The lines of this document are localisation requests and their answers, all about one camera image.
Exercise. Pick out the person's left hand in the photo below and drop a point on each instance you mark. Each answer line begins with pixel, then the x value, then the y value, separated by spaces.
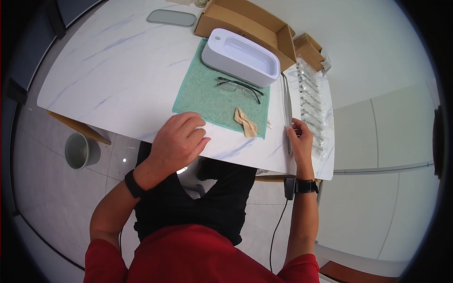
pixel 173 148

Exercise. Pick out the person's right hand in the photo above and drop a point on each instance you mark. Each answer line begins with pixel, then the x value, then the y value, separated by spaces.
pixel 303 152

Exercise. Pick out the person's left fingers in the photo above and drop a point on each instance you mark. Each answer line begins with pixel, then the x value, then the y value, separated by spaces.
pixel 189 119

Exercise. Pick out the person's right thumb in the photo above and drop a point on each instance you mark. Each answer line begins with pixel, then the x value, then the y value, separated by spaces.
pixel 291 133

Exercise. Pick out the person's left thumb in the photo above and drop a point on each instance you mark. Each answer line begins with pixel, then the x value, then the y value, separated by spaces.
pixel 202 145

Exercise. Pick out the person's left index finger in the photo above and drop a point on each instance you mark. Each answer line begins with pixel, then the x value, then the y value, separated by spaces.
pixel 198 132

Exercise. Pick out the person's right index finger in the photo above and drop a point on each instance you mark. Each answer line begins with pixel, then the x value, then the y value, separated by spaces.
pixel 300 125

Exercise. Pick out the long grey tweezers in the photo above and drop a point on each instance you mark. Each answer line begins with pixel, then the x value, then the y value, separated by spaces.
pixel 287 102

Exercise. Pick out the pile of bagged glasses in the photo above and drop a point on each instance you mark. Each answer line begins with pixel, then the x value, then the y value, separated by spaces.
pixel 313 106

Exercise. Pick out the green towel mat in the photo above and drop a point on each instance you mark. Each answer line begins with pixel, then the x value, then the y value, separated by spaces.
pixel 208 102

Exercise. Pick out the beige wiping cloth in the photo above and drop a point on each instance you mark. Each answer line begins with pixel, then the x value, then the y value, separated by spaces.
pixel 247 123

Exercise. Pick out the black wrist band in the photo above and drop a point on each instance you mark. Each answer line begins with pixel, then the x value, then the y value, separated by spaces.
pixel 134 184
pixel 305 186

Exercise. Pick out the person's legs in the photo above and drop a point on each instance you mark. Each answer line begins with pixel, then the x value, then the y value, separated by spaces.
pixel 198 205

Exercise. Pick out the thin black-framed glasses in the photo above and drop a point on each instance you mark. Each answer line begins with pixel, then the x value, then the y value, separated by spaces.
pixel 247 87

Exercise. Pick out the white cleaning tub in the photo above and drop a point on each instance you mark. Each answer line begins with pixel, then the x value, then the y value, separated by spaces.
pixel 226 62

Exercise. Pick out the small cardboard box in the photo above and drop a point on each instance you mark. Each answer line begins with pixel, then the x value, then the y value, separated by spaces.
pixel 308 49

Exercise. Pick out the grey oval lid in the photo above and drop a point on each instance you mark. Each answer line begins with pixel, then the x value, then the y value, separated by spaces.
pixel 171 18

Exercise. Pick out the wooden table leg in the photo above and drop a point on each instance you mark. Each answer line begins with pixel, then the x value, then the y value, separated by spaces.
pixel 81 128

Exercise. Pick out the large open cardboard box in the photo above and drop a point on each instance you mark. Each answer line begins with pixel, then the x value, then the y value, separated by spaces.
pixel 233 17

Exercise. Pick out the person's body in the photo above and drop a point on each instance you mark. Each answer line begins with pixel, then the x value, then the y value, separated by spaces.
pixel 198 258

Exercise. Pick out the grey waste bin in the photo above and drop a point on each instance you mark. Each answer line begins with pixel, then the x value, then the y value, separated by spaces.
pixel 79 151

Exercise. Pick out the clear jar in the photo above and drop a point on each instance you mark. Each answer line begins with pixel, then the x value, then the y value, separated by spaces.
pixel 200 3

